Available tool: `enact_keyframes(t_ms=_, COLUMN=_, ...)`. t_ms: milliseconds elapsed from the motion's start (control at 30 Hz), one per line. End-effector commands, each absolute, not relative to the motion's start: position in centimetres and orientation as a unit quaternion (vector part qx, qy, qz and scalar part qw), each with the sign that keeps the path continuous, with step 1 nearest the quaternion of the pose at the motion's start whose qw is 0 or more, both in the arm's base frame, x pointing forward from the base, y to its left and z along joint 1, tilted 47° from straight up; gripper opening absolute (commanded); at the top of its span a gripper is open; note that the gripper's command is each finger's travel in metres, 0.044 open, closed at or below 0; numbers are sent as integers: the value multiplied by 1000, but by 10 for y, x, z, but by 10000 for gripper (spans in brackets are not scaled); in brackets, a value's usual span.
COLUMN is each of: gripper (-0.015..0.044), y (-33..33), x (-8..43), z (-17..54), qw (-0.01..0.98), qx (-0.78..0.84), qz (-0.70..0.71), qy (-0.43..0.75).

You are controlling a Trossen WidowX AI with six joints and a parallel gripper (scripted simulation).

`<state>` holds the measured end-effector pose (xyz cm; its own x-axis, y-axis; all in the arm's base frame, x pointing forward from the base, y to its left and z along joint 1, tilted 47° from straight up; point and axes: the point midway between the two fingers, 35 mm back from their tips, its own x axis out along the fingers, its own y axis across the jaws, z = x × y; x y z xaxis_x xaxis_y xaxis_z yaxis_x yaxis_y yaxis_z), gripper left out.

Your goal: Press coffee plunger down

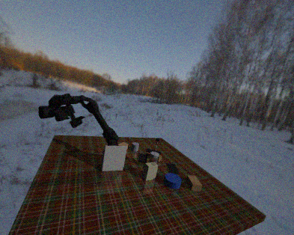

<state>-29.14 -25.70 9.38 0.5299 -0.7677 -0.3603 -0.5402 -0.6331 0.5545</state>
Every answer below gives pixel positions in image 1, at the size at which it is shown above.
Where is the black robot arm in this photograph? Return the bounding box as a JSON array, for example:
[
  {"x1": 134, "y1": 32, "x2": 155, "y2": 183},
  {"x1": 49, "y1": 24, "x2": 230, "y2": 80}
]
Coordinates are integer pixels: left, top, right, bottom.
[{"x1": 39, "y1": 94, "x2": 119, "y2": 146}]

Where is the glass french press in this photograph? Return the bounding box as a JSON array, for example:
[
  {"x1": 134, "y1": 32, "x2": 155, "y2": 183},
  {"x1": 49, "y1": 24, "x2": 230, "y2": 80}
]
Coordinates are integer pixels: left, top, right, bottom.
[{"x1": 144, "y1": 138, "x2": 159, "y2": 164}]

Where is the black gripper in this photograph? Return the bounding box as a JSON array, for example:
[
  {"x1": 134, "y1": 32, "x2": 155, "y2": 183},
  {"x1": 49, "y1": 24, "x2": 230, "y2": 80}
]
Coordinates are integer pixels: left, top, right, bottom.
[{"x1": 58, "y1": 93, "x2": 84, "y2": 128}]

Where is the blue short cylinder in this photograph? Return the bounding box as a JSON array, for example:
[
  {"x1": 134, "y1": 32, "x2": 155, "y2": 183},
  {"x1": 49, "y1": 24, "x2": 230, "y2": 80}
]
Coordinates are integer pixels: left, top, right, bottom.
[{"x1": 164, "y1": 173, "x2": 182, "y2": 189}]

